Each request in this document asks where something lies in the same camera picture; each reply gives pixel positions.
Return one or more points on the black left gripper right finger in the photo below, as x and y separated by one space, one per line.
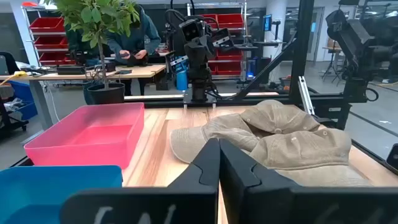
264 202

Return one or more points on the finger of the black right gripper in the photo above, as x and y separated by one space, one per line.
196 49
207 46

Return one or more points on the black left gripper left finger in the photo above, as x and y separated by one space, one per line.
199 202

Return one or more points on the beige baseball cap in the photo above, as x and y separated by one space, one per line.
224 130
304 149
280 116

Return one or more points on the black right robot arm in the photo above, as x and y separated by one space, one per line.
199 74

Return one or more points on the red storage bin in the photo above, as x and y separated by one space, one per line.
46 25
54 58
51 42
210 19
230 55
227 68
230 20

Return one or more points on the blue cylindrical bottle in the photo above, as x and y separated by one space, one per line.
182 80

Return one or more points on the small lit computer monitor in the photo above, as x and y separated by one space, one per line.
267 22

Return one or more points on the person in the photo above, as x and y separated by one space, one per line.
136 37

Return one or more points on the wooden top desk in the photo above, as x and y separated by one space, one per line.
140 71

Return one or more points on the green potted plant black pot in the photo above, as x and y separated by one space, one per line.
105 93

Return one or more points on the pink plastic bin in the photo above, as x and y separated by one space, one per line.
93 137

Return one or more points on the flat black desk device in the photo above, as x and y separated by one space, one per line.
71 70

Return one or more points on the blue plastic bin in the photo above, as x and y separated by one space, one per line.
31 193

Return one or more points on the white metal shelf rack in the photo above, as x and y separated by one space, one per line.
27 28

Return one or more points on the blue plastic crate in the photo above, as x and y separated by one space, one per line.
21 96

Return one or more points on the black office chair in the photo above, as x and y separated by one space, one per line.
7 62

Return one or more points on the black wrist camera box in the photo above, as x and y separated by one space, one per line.
190 30

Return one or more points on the black metal table frame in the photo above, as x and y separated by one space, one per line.
300 46

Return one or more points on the silver aluminium bracket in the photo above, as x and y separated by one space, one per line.
306 95

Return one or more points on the black rounded camera housing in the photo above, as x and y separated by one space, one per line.
393 157

